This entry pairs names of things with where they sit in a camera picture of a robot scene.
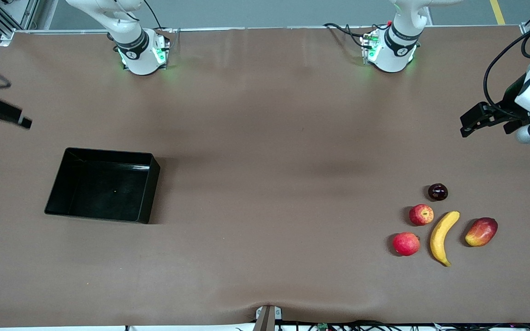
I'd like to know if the red apple with yellow patches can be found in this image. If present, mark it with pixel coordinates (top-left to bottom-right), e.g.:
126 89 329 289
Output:
409 204 435 226

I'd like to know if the black plastic box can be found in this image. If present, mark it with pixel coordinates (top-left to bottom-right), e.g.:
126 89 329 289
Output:
44 147 161 225

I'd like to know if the yellow banana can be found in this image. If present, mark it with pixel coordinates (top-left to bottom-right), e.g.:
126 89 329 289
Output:
430 211 461 268

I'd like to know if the dark purple round fruit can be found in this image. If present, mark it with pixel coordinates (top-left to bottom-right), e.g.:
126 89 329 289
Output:
427 183 449 202

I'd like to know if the red and yellow mango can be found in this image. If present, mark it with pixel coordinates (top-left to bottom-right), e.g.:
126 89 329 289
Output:
465 217 498 247

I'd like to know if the plain red apple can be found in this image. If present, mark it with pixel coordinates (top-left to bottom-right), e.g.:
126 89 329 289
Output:
392 232 421 257

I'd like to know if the brown table cover mat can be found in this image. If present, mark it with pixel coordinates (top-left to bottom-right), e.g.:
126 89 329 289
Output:
0 25 530 328

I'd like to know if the black left base cable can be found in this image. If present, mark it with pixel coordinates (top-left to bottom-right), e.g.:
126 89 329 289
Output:
324 22 387 49

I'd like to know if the black base cable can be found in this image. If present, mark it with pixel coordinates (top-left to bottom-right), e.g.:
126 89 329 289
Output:
142 0 174 34
324 22 387 49

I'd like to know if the black right base cable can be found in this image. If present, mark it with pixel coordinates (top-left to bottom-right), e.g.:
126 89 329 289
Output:
142 0 174 34

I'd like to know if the silver table edge rail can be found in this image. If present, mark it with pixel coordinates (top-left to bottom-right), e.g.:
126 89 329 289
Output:
0 25 530 46

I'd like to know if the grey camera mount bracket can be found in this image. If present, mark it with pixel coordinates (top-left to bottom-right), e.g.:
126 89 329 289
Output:
255 305 283 331

